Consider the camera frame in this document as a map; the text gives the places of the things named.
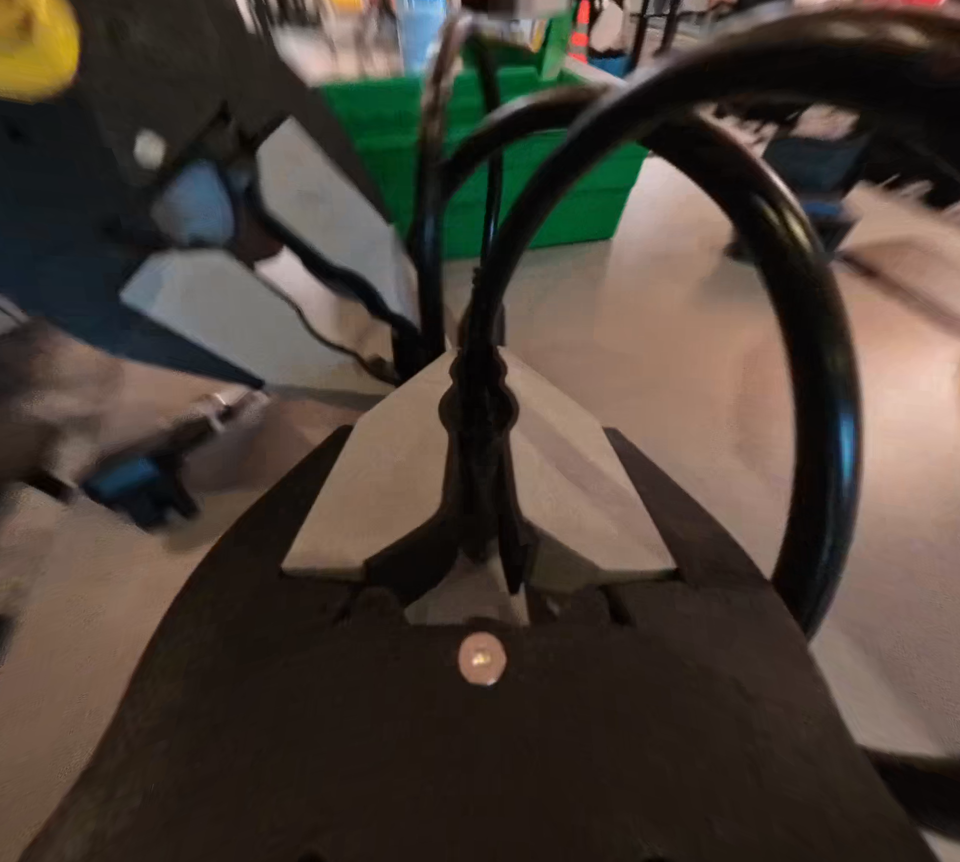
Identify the dark charging case with screen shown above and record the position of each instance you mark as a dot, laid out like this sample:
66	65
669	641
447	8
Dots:
817	165

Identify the green plastic bin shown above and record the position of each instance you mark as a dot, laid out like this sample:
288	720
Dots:
540	202

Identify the orange traffic cone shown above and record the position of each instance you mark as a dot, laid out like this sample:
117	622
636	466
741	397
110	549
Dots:
580	37

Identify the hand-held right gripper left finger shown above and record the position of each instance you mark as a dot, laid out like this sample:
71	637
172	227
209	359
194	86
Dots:
375	495

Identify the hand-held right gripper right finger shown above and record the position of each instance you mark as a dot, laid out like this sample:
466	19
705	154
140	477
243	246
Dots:
585	502

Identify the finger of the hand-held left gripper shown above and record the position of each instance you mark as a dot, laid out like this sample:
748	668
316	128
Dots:
217	322
322	202

